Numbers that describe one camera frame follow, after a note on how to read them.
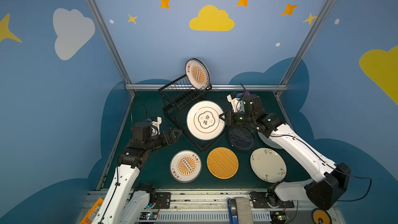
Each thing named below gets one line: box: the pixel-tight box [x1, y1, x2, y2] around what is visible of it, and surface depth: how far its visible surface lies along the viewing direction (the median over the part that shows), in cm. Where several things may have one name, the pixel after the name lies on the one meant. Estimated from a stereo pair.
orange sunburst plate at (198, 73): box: [185, 58, 211, 91], surface depth 93 cm
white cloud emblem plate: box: [187, 100, 226, 141], surface depth 78 cm
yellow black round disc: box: [311, 207, 332, 224], surface depth 72 cm
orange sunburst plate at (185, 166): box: [169, 149, 203, 184], surface depth 86 cm
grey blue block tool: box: [227, 197, 254, 224], surface depth 70 cm
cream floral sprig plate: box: [250, 147, 288, 184], surface depth 85 cm
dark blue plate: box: [225, 126, 255, 152], surface depth 97 cm
